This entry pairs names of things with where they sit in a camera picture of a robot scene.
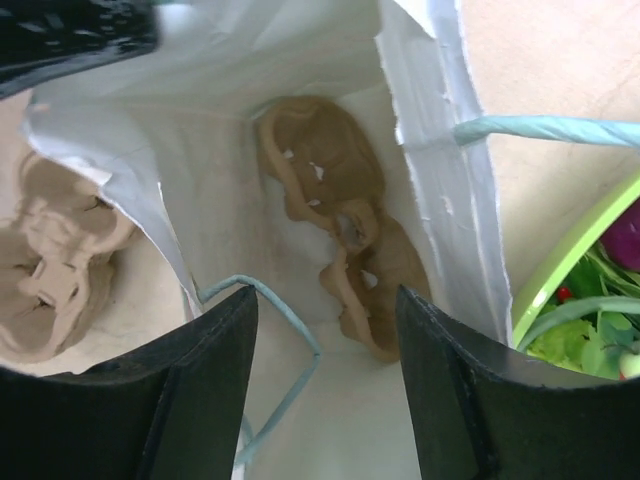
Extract purple toy onion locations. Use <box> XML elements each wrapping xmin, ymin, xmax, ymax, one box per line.
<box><xmin>600</xmin><ymin>200</ymin><xmax>640</xmax><ymax>272</ymax></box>

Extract green toy scallions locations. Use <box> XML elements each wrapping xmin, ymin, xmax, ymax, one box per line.
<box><xmin>517</xmin><ymin>242</ymin><xmax>639</xmax><ymax>380</ymax></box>

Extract green plastic tray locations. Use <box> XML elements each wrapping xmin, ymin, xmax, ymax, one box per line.
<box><xmin>511</xmin><ymin>173</ymin><xmax>639</xmax><ymax>347</ymax></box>

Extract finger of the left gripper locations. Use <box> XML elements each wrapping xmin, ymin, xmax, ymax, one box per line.
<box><xmin>1</xmin><ymin>0</ymin><xmax>160</xmax><ymax>98</ymax></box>

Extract brown pulp cup carrier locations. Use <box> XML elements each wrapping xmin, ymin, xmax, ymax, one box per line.
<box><xmin>1</xmin><ymin>151</ymin><xmax>140</xmax><ymax>363</ymax></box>
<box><xmin>256</xmin><ymin>96</ymin><xmax>430</xmax><ymax>363</ymax></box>

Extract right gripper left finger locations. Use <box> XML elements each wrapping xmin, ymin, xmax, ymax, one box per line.
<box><xmin>1</xmin><ymin>287</ymin><xmax>258</xmax><ymax>479</ymax></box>

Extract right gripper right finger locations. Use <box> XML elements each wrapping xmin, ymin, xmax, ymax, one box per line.
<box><xmin>395</xmin><ymin>288</ymin><xmax>639</xmax><ymax>479</ymax></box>

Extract green paper gift bag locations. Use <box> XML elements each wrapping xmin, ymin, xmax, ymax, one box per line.
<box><xmin>25</xmin><ymin>1</ymin><xmax>639</xmax><ymax>479</ymax></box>

